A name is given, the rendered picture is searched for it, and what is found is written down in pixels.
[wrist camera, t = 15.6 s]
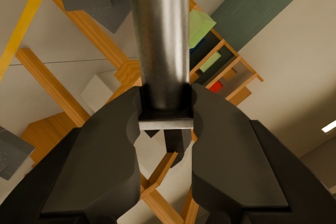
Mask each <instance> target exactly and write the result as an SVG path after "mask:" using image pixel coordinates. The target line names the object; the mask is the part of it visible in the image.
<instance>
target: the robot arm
mask: <svg viewBox="0 0 336 224"><path fill-rule="evenodd" d="M189 109H191V110H192V111H193V133H194V134H195V135H196V136H197V138H198V139H197V141H196V142H195V143H194V144H193V145H192V166H191V194H192V198H193V200H194V201H195V202H196V203H197V204H198V205H199V206H201V207H202V208H204V209H205V210H206V211H208V212H209V213H210V215H209V217H208V219H207V221H206V223H205V224H336V198H335V197H334V195H333V194H332V193H331V192H330V190H329V189H328V188H327V187H326V186H325V184H324V183H323V182H322V181H321V180H320V179H319V178H318V177H317V176H316V175H315V174H314V173H313V172H312V170H311V169H310V168H308V167H307V166H306V165H305V164H304V163H303V162H302V161H301V160H300V159H299V158H298V157H297V156H296V155H295V154H294V153H293V152H292V151H290V150H289V149H288V148H287V147H286V146H285V145H284V144H283V143H282V142H281V141H280V140H279V139H278V138H277V137H276V136H275V135H273V134H272V133H271V132H270V131H269V130H268V129H267V128H266V127H265V126H264V125H263V124H262V123H261V122H260V121H259V120H251V119H250V118H249V117H248V116H247V115H246V114H245V113H244V112H243V111H241V110H240V109H239V108H238V107H236V106H235V105H234V104H232V103H231V102H229V101H228V100H226V99H225V98H223V97H221V96H220V95H218V94H216V93H214V92H213V91H211V90H209V89H207V88H206V87H204V86H202V85H201V84H199V83H193V84H189ZM143 111H145V99H144V92H143V87H142V86H133V87H131V88H130V89H128V90H127V91H125V92H124V93H122V94H121V95H119V96H118V97H116V98H115V99H113V100H112V101H110V102H109V103H107V104H106V105H104V106H103V107H101V108H100V109H99V110H98V111H97V112H95V113H94V114H93V115H92V116H91V117H90V118H89V119H88V120H87V121H86V122H85V123H84V124H83V125H82V126H81V127H74V128H73V129H72V130H71V131H70V132H69V133H68V134H67V135H66V136H65V137H64V138H63V139H62V140H61V141H60V142H59V143H58V144H57V145H56V146H55V147H54V148H53V149H52V150H51V151H50V152H49V153H48V154H47V155H46V156H45V157H44V158H43V159H42V160H41V161H40V162H39V163H38V164H37V165H36V166H35V167H34V168H33V169H32V170H31V171H30V172H29V173H28V174H27V175H26V176H25V177H24V178H23V179H22V180H21V181H20V182H19V183H18V184H17V186H16V187H15V188H14V189H13V190H12V191H11V193H10V194H9V195H8V196H7V197H6V199H5V200H4V201H3V202H2V204H1V205H0V224H118V223H117V220H118V218H120V217H121V216H122V215H123V214H125V213H126V212H127V211H129V210H130V209H131V208H132V207H134V206H135V205H136V204H137V203H138V201H139V200H140V196H141V173H140V168H139V163H138V158H137V153H136V148H135V147H134V143H135V141H136V140H137V138H138V137H139V136H140V133H141V132H140V127H139V121H138V118H139V116H140V114H141V113H142V112H143Z"/></svg>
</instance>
